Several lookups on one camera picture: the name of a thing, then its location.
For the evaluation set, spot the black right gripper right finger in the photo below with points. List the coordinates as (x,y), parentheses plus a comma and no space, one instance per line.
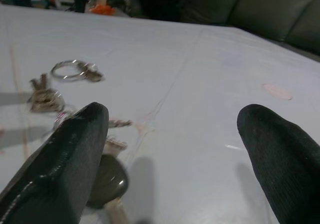
(280,159)

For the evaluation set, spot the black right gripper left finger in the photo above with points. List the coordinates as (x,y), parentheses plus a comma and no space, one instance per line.
(62,164)

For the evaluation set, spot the black-headed car key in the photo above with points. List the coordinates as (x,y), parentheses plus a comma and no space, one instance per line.
(108,181)

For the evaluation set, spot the small silver key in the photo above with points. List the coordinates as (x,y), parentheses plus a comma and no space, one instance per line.
(117,133)

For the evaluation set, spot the brass key bunch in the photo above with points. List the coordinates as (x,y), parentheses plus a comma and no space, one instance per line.
(43,97)

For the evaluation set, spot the white table cloth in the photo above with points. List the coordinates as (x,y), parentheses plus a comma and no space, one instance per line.
(175,96)

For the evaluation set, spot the dark green leather sofa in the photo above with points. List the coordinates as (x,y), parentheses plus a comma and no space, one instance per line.
(262,8)

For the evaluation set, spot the orange plastic bag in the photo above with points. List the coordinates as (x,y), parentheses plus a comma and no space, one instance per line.
(102,9)

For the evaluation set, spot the black bag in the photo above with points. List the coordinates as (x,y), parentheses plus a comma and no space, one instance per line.
(155,2)

